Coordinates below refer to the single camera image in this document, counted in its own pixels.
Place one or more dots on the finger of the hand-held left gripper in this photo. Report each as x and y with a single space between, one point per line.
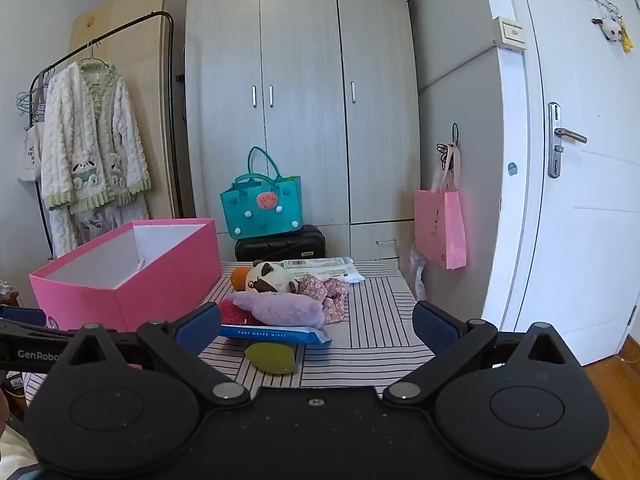
22 316

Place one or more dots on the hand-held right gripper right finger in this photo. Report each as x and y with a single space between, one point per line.
435 332

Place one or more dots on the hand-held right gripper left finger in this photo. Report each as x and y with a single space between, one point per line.
200 327

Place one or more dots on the red fluffy plush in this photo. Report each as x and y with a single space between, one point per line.
235 316

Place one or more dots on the pink cardboard box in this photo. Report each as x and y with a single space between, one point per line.
165 285

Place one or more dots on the orange ball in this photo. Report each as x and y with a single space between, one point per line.
239 277

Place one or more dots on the green leaf-shaped pad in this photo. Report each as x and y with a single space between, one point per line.
272 357

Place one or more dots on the blue wet wipes pack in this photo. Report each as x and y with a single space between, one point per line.
280 334

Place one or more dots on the white brown plush toy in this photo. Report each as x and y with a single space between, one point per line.
272 277

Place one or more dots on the pink floral cloth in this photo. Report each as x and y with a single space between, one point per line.
332 295

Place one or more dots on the white wet wipes pack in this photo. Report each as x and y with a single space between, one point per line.
335 270

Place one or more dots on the clear plastic bag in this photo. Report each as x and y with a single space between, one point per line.
417 275

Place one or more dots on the pink paper bag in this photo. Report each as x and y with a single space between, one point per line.
440 230

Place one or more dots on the black suitcase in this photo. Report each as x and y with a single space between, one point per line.
280 249

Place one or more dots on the teal felt handbag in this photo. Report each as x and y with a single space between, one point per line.
260 210

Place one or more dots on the white tote bag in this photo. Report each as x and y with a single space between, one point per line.
30 155

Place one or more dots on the white door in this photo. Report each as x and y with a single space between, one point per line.
590 260

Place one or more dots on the blue round sticker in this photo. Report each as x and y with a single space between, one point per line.
512 168

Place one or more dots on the white green fleece robe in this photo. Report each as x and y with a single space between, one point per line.
90 135

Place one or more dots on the light grey wardrobe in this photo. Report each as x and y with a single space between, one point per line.
300 135

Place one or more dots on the black clothes rack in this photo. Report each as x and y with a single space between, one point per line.
173 110

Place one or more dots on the light wooden cabinet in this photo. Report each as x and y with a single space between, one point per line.
145 110

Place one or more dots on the panda plush charm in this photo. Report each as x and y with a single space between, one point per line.
610 30

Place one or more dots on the yellow charm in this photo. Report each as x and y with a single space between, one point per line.
626 40

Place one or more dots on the beige wall switch box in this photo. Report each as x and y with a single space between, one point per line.
511 32

